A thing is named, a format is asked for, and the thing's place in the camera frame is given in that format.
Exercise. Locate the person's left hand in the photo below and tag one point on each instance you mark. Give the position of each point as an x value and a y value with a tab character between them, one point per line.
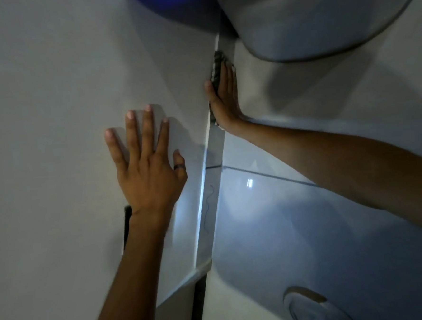
150	183

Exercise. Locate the person's right hand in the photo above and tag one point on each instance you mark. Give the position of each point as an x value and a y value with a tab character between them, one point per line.
226	105

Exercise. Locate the person's left middle finger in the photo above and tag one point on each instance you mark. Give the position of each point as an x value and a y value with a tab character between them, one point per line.
148	129

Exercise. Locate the person's left thumb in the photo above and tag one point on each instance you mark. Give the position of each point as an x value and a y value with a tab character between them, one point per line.
180	163

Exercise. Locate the person's right thumb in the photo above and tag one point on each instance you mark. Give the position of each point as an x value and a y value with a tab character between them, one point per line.
211	92

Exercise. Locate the person's left little finger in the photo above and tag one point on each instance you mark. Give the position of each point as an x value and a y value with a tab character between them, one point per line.
116	148

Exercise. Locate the grey scrub pad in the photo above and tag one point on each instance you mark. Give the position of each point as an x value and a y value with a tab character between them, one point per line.
218	66

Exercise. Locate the person's left forearm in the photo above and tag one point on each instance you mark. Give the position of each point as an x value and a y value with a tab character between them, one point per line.
132	277

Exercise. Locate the person's right forearm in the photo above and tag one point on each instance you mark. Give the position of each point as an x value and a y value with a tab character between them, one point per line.
339	164

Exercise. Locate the white cabinet panel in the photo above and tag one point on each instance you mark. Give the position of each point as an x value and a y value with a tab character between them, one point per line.
68	102

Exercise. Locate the white toilet bowl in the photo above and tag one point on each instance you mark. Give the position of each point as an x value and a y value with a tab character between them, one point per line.
312	16

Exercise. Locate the person's white shoe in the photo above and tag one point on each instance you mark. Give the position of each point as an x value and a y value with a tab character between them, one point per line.
309	307

